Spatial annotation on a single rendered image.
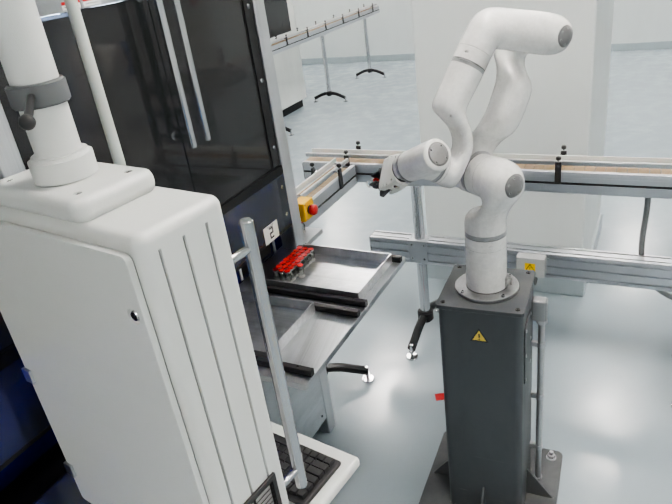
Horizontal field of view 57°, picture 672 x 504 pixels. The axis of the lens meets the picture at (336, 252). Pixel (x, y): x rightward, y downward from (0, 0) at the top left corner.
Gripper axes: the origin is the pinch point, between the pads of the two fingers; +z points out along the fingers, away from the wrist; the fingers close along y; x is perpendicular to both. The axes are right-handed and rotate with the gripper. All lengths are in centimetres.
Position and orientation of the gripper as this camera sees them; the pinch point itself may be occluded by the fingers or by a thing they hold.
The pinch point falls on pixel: (377, 180)
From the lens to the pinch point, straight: 184.5
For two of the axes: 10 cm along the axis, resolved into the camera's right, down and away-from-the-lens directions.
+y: 1.9, -9.6, 2.0
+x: -8.9, -2.6, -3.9
